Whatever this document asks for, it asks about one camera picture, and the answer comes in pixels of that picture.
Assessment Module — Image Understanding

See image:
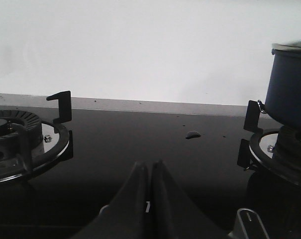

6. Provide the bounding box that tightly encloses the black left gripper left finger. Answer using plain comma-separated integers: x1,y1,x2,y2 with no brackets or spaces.
72,162,148,239

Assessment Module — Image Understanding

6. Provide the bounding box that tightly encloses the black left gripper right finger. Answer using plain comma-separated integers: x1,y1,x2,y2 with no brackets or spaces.
151,161,228,239

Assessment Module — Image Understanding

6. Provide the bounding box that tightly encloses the left burner with pot support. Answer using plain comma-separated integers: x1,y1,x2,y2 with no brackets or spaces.
0,91,73,184

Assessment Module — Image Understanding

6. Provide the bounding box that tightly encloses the burner with pot support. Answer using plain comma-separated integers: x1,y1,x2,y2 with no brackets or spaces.
0,91,73,184
237,100,301,187

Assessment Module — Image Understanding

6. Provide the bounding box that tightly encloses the right burner with pot support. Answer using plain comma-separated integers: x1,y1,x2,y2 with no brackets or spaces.
237,100,301,187

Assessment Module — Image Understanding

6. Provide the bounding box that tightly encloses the dark blue cooking pot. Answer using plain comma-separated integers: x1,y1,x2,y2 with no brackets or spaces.
265,49,301,130

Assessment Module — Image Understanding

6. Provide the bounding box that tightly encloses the glass pot lid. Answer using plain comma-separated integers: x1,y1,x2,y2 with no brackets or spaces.
272,40,301,51

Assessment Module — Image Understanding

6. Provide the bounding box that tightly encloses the black glass gas stove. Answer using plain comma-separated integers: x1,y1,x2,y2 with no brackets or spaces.
0,108,301,239

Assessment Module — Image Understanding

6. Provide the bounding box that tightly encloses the silver stove control knob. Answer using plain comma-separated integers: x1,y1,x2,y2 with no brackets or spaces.
228,208,269,239

